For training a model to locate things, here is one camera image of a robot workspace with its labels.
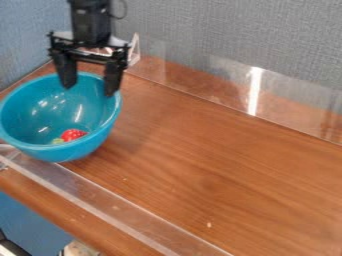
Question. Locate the clear acrylic back barrier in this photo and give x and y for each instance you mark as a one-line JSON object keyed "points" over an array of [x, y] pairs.
{"points": [[291, 102]]}

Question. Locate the blue plastic bowl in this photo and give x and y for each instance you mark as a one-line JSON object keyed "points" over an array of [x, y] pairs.
{"points": [[41, 109]]}

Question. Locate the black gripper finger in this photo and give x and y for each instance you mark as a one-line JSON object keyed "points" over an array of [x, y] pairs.
{"points": [[68, 71], [113, 78]]}

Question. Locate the dark object bottom left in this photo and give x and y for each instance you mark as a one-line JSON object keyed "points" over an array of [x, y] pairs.
{"points": [[9, 248]]}

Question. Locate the clear acrylic barrier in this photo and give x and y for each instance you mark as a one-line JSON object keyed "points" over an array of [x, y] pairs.
{"points": [[291, 102], [133, 220]]}

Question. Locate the pale object under table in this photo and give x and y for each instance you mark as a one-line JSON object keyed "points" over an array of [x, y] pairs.
{"points": [[78, 248]]}

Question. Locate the clear acrylic corner bracket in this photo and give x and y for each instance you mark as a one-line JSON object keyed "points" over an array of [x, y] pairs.
{"points": [[134, 48]]}

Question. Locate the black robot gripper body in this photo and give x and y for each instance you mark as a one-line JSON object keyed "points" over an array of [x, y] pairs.
{"points": [[90, 41]]}

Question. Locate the red toy strawberry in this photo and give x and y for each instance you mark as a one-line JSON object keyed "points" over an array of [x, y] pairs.
{"points": [[69, 136]]}

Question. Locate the clear acrylic front barrier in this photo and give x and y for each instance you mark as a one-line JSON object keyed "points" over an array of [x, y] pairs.
{"points": [[133, 220]]}

